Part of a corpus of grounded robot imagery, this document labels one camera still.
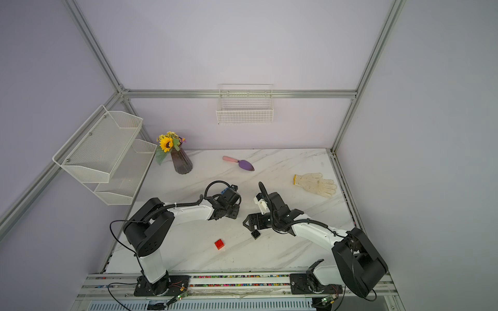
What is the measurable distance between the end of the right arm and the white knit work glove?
36 centimetres

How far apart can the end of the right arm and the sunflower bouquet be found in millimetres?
490

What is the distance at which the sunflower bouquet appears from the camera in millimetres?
899

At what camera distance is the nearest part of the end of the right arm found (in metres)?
0.63

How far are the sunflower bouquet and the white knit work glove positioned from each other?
2.16 feet

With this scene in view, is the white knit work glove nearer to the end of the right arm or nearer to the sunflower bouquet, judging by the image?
the end of the right arm

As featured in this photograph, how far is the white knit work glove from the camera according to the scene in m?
1.03
